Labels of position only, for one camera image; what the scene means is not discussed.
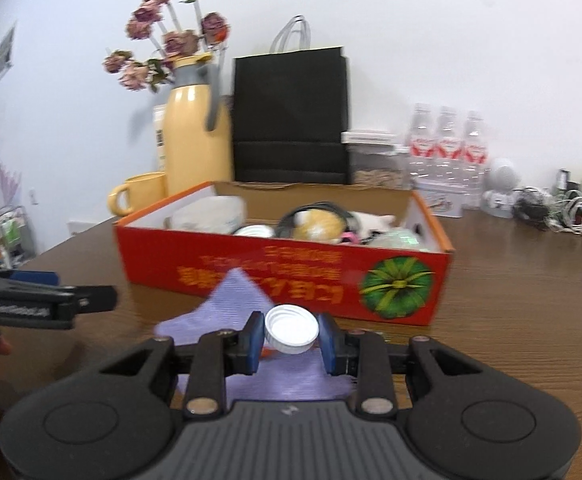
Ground purple flower wall decal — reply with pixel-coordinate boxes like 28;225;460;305
0;150;24;206

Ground dried pink rose bouquet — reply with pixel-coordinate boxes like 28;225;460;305
102;0;232;93

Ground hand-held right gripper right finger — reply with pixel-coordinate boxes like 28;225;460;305
317;312;494;418

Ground white robot-shaped speaker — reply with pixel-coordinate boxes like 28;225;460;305
481;157;522;219

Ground wire storage cart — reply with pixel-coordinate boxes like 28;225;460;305
0;205;36;273

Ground grey braided cable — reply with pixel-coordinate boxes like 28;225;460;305
276;201;366;246

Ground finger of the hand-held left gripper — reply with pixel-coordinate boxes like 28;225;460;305
0;269;59;287
46;285;119;313

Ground white round plastic reel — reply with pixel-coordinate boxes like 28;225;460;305
232;225;276;238

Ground clear plastic container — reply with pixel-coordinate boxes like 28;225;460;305
163;196;248;235

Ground small black device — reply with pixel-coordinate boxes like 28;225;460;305
553;168;582;196

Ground yellow and white plush toy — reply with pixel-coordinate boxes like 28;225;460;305
291;210;396;246

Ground black charger with cables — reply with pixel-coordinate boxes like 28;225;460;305
513;187;554;231

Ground white drink carton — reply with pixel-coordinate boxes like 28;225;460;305
152;105;169;171

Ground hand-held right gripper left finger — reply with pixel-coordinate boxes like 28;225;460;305
98;311;266;420

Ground white printed tin box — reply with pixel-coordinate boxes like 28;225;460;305
413;175;464;219

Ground clear water bottle red label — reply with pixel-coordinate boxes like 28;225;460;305
407;103;439;178
435;106;464;178
461;111;489;211

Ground white bottle cap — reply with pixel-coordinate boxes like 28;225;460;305
264;305;320;356

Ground red cardboard box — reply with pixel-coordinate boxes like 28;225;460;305
113;181;456;327

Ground tangled white cables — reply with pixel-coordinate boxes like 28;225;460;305
546;190;582;236

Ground black paper bag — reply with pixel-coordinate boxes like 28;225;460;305
231;16;352;186

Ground clear snack container white lid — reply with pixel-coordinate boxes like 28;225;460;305
341;130;406;188

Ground yellow mug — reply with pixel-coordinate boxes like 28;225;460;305
107;172;168;218

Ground yellow thermos jug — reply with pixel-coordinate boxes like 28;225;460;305
163;55;234;196

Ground iridescent plastic ball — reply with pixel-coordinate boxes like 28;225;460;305
371;228;429;252

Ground purple cloth pouch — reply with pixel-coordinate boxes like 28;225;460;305
153;268;364;401

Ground wall poster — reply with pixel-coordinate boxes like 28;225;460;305
0;21;18;82

